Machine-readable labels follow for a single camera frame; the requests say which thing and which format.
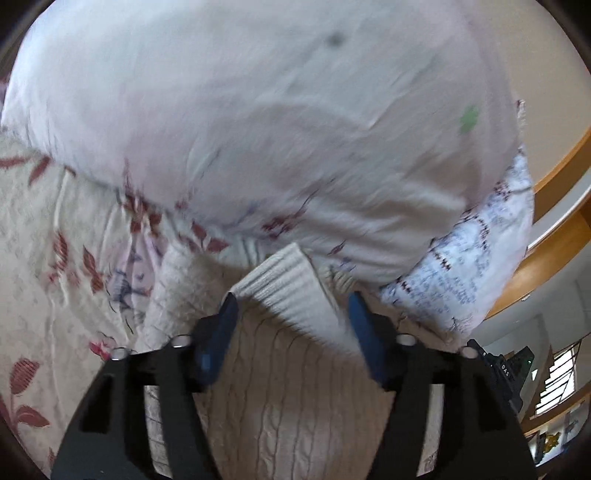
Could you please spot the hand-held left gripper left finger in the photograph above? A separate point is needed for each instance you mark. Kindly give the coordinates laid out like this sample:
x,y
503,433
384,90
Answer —
x,y
216,344

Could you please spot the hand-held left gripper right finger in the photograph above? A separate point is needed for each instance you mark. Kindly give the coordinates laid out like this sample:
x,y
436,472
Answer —
x,y
368,344

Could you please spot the window with railing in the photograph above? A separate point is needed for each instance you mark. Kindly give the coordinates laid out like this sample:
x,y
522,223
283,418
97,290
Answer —
x,y
557,378

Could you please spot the wooden shelf with ornaments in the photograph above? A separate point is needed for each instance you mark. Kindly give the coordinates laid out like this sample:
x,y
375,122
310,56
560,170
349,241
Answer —
x,y
554,438

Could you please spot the white pillow with blue print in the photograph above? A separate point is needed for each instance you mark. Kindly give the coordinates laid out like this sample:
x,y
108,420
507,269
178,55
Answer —
x,y
466,272

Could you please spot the wooden bed headboard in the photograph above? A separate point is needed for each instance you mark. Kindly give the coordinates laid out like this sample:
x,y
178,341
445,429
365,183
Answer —
x,y
545,230

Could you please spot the floral bed sheet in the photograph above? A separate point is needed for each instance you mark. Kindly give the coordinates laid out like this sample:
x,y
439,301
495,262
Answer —
x,y
51,258

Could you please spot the large white pillow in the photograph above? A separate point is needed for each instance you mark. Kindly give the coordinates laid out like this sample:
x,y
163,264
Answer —
x,y
258,120

